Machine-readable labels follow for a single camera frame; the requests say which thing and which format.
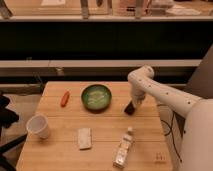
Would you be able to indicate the pale yellow gripper tip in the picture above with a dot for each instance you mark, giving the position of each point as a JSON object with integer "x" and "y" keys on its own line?
{"x": 136, "y": 102}

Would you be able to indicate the white plastic cup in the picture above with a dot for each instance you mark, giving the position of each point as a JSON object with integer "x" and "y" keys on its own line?
{"x": 38, "y": 125}

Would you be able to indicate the black eraser block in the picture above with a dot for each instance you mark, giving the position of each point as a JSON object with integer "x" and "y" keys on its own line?
{"x": 130, "y": 109}

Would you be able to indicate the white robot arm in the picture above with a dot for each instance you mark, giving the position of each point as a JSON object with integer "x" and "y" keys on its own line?
{"x": 197, "y": 144}

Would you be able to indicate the white sponge block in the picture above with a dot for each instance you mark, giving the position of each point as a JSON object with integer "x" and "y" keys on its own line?
{"x": 84, "y": 138}

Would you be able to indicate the green bowl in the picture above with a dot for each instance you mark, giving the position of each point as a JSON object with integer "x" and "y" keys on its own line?
{"x": 96, "y": 97}

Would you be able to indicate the clear plastic bottle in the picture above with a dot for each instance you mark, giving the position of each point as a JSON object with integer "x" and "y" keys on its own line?
{"x": 123, "y": 148}

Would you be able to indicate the orange carrot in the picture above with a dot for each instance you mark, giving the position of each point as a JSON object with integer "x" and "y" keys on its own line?
{"x": 65, "y": 99}

